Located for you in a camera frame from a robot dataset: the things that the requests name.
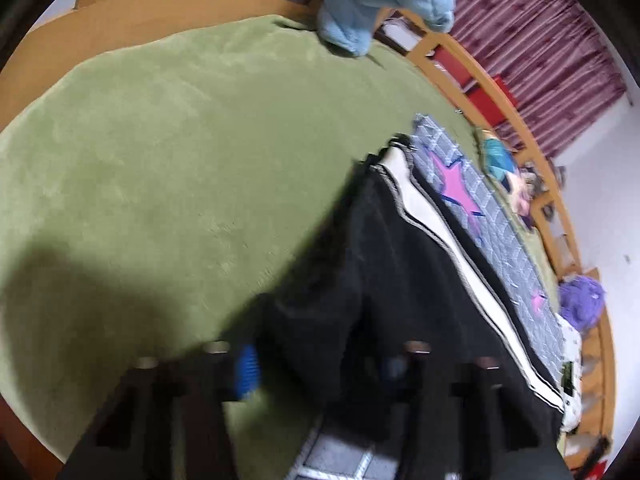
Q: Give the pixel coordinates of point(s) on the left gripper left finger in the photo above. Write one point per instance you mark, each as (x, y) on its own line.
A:
(165, 420)

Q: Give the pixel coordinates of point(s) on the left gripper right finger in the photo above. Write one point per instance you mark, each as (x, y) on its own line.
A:
(470, 421)

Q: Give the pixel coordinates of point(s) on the black pants with white stripe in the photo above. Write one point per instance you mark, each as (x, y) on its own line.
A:
(281, 220)

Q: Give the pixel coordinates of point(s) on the black smartphone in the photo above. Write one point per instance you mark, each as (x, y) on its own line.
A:
(567, 379)

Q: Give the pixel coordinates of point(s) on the white black-dotted pillow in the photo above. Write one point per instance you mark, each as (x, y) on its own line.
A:
(572, 351)

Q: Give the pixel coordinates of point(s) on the purple plush toy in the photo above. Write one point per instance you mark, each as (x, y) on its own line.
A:
(582, 302)

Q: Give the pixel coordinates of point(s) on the green fleece bed sheet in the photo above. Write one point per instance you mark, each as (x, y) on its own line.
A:
(175, 169)

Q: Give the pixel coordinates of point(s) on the colourful geometric pillow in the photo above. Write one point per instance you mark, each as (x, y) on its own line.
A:
(501, 165)

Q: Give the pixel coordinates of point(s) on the grey checkered star blanket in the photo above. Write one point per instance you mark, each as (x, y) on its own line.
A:
(500, 239)

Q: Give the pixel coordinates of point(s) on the red chair right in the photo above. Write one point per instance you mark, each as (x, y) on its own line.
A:
(479, 97)

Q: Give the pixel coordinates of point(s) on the red chair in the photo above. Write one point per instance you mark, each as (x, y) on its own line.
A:
(479, 97)
(448, 64)

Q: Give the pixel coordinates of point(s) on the maroon patterned curtain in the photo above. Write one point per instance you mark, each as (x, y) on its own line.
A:
(551, 58)

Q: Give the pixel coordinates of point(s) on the red chair left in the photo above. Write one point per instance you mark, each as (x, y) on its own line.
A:
(448, 64)

